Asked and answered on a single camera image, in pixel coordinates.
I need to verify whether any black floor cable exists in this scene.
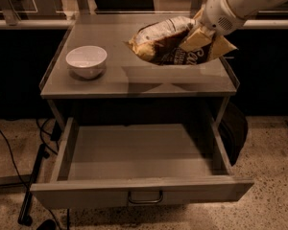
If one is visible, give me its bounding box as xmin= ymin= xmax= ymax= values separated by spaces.
xmin=0 ymin=121 xmax=30 ymax=189

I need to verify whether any black chair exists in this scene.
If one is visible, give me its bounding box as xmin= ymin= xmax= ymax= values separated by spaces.
xmin=94 ymin=0 xmax=155 ymax=12

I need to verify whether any black drawer handle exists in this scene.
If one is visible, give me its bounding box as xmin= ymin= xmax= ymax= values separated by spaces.
xmin=128 ymin=191 xmax=163 ymax=205

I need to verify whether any brown chip bag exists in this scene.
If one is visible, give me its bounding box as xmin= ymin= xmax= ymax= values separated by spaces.
xmin=127 ymin=16 xmax=236 ymax=65

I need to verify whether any white ceramic bowl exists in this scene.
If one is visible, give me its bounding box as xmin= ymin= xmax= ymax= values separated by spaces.
xmin=65 ymin=46 xmax=108 ymax=79

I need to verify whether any grey open top drawer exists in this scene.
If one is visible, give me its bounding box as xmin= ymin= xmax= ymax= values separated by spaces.
xmin=31 ymin=118 xmax=253 ymax=209

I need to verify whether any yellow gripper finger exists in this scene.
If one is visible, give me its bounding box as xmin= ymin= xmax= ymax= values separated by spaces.
xmin=180 ymin=26 xmax=215 ymax=52
xmin=193 ymin=9 xmax=204 ymax=21

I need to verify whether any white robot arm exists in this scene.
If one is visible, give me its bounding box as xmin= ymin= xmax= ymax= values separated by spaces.
xmin=180 ymin=0 xmax=288 ymax=58

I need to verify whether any black floor stand bar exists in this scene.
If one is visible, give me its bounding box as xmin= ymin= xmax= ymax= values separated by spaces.
xmin=16 ymin=143 xmax=50 ymax=227

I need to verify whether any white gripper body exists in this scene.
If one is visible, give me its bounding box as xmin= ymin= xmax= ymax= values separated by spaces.
xmin=200 ymin=0 xmax=245 ymax=35

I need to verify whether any grey metal counter cabinet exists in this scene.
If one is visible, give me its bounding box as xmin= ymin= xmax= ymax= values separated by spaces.
xmin=40 ymin=13 xmax=239 ymax=126

